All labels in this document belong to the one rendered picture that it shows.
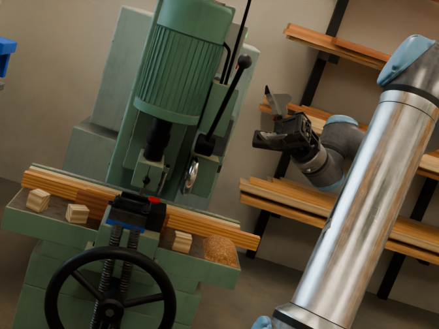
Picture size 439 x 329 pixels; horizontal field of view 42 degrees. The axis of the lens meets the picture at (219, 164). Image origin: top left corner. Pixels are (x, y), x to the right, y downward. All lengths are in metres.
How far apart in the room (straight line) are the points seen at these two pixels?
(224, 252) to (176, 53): 0.52
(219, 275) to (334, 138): 0.50
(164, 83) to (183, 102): 0.07
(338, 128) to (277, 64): 2.19
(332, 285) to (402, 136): 0.29
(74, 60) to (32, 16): 0.38
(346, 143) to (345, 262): 0.69
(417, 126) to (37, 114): 3.25
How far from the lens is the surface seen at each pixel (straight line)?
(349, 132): 1.64
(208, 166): 1.69
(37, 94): 4.01
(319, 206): 3.54
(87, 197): 1.48
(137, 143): 1.61
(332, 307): 0.98
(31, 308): 1.55
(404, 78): 1.09
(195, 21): 1.39
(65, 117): 3.97
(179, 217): 1.57
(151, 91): 1.42
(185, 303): 1.50
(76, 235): 1.44
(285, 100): 1.47
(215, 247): 1.48
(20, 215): 1.45
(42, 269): 1.49
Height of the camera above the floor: 1.47
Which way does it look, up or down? 13 degrees down
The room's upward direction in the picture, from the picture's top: 19 degrees clockwise
